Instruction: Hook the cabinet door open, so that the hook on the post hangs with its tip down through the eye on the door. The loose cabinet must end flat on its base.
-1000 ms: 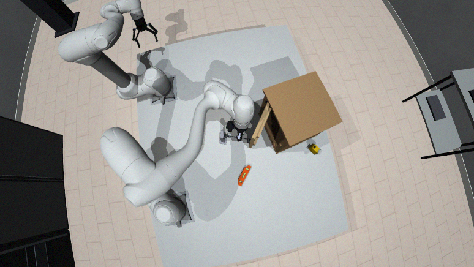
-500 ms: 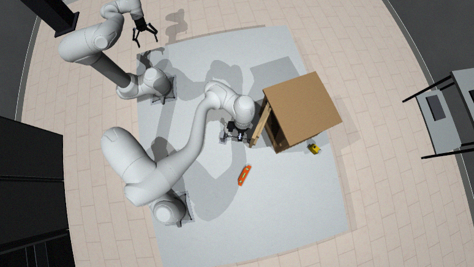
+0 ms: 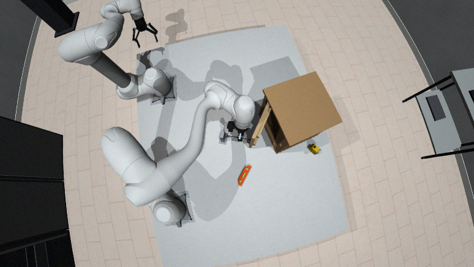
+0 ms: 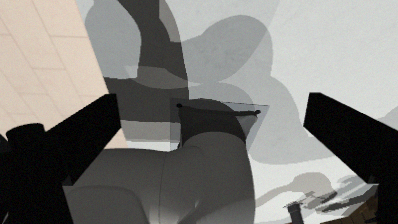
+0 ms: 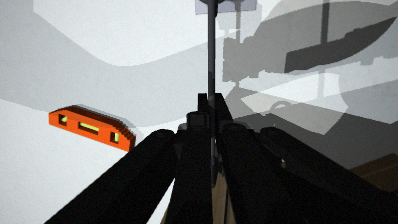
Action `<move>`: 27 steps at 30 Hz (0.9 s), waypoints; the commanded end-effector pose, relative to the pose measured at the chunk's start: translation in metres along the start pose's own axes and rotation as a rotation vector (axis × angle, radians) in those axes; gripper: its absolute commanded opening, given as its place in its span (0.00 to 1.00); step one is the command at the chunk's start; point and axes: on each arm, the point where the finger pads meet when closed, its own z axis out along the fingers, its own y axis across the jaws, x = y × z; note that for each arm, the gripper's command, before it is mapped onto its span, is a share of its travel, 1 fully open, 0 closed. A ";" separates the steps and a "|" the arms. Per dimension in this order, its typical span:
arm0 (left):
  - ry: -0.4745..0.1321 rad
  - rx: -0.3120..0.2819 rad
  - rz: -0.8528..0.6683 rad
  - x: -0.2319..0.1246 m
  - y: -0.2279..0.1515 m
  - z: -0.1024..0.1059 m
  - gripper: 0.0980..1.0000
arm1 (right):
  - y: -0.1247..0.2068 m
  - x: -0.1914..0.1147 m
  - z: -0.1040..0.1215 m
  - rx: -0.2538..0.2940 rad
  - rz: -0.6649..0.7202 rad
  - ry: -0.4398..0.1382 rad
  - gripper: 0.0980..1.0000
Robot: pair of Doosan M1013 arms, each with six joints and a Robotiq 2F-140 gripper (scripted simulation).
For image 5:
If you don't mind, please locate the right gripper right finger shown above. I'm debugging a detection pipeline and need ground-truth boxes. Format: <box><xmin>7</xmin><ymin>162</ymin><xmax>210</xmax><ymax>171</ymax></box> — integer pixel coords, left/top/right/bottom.
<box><xmin>215</xmin><ymin>93</ymin><xmax>398</xmax><ymax>224</ymax></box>

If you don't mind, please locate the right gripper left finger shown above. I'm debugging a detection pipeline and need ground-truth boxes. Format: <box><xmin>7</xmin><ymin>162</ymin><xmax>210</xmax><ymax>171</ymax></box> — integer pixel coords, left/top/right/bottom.
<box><xmin>44</xmin><ymin>93</ymin><xmax>213</xmax><ymax>224</ymax></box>

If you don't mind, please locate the orange spirit level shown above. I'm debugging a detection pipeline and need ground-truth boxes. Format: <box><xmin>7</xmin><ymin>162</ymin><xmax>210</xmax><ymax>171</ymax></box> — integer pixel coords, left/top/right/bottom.
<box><xmin>48</xmin><ymin>106</ymin><xmax>136</xmax><ymax>152</ymax></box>

